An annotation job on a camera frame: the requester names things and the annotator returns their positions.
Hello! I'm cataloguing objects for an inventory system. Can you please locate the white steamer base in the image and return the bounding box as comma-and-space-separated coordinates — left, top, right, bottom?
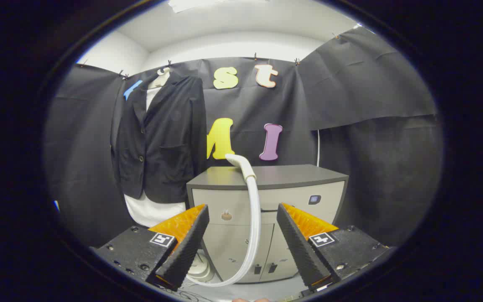
187, 250, 215, 282

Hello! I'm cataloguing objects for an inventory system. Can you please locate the white shirt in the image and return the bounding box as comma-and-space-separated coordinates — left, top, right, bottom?
123, 86, 187, 228

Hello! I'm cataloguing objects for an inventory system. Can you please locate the black backdrop cloth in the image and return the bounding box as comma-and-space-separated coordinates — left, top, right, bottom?
44, 26, 444, 248

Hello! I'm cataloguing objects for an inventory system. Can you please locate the grey cabinet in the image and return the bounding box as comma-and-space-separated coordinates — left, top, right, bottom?
186, 164, 349, 284

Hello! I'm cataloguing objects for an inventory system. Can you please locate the white clothes hanger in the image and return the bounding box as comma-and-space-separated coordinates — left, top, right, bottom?
148, 67, 171, 89

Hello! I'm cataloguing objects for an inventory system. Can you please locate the black suit jacket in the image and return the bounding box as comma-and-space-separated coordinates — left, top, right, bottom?
111, 71, 208, 205

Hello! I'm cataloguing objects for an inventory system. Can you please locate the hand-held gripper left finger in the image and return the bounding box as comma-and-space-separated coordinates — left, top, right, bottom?
95, 204, 210, 292

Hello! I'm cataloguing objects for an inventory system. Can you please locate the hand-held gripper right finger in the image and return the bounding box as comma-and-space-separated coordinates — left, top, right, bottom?
277, 203, 395, 293

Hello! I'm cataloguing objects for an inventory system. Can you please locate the white garment steamer with hose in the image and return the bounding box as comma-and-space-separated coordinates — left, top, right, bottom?
185, 154, 262, 288

